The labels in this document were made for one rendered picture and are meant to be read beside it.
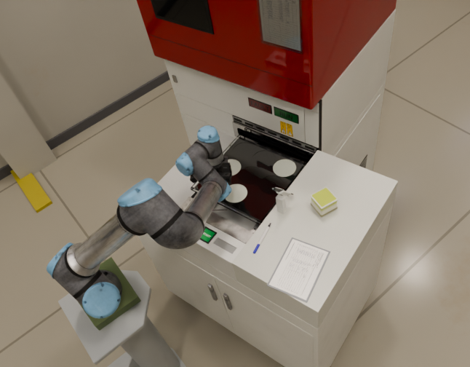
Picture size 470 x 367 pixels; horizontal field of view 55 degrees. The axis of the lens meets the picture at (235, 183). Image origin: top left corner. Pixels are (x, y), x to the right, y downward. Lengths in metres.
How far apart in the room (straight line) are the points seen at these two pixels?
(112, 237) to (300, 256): 0.66
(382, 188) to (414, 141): 1.57
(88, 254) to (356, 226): 0.93
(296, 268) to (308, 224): 0.19
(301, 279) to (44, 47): 2.55
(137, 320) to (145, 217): 0.64
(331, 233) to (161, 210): 0.69
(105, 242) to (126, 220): 0.14
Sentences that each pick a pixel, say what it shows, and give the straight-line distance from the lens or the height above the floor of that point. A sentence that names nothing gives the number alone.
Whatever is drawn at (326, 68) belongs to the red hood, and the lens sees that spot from 1.71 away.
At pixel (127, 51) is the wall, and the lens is 3.79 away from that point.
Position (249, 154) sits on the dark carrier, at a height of 0.90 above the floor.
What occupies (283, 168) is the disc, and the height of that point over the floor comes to 0.90.
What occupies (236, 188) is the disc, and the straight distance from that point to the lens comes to 1.91.
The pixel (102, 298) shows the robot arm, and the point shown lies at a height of 1.10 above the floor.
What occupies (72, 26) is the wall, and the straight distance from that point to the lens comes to 3.54.
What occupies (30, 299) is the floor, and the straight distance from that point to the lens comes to 3.10.
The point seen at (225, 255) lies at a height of 0.96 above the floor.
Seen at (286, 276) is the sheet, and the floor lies 0.97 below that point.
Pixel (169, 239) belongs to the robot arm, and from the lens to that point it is 1.26.
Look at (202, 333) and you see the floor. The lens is 2.60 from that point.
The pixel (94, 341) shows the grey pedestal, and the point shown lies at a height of 0.82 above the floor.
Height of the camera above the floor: 2.38
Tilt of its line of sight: 50 degrees down
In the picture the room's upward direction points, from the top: 13 degrees counter-clockwise
